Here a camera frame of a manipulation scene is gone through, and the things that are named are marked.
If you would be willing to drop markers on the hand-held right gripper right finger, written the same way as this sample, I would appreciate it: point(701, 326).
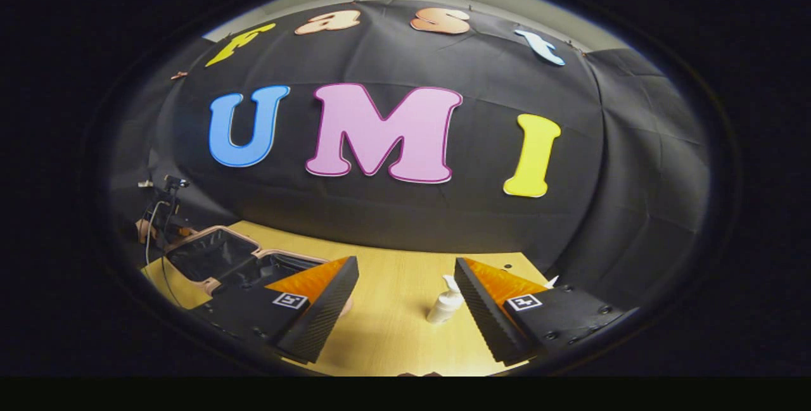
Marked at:
point(485, 316)

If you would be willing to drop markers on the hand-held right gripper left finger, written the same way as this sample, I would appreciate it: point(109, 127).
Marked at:
point(323, 316)

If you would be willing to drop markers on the pink suitcase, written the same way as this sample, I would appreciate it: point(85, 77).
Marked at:
point(215, 252)

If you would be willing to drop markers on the white pump bottle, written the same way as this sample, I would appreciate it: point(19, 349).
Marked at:
point(445, 303)

